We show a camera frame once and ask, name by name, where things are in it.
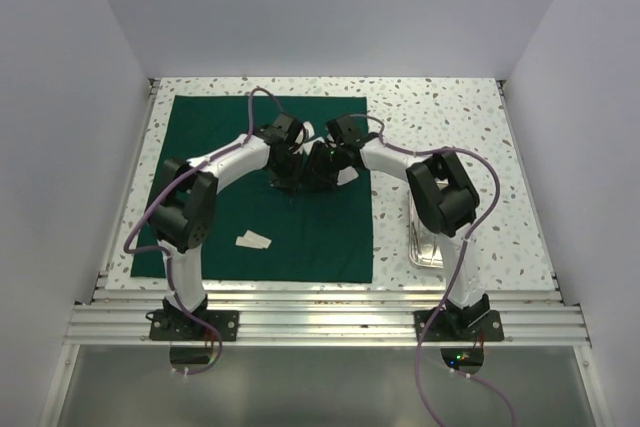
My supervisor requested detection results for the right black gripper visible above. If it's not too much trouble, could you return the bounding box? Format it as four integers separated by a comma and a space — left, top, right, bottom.
299, 141, 347, 193

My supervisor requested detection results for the white gauze pad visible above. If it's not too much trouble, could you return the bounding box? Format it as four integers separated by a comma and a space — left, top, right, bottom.
337, 167, 359, 186
294, 121, 316, 151

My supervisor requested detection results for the white packet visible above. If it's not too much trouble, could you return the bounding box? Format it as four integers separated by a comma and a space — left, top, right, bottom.
243, 230, 271, 248
235, 236, 270, 249

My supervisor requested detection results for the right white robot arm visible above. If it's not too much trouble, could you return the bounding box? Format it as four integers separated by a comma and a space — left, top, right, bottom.
303, 115, 490, 340

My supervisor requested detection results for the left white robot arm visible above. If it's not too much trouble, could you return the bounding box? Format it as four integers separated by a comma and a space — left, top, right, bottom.
147, 113, 312, 340

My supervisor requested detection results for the green surgical cloth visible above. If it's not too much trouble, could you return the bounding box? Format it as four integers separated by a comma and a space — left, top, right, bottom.
160, 96, 374, 283

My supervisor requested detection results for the stainless steel tray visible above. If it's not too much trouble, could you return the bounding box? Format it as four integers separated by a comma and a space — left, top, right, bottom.
408, 195, 444, 270

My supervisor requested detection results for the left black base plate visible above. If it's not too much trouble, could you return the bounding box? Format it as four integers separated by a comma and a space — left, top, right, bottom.
145, 309, 240, 342

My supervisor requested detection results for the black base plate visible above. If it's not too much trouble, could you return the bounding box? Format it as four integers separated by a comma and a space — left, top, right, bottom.
145, 309, 240, 342
413, 309, 505, 343

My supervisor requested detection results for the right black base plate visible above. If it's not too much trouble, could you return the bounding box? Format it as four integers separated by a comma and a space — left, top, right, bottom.
413, 309, 505, 343

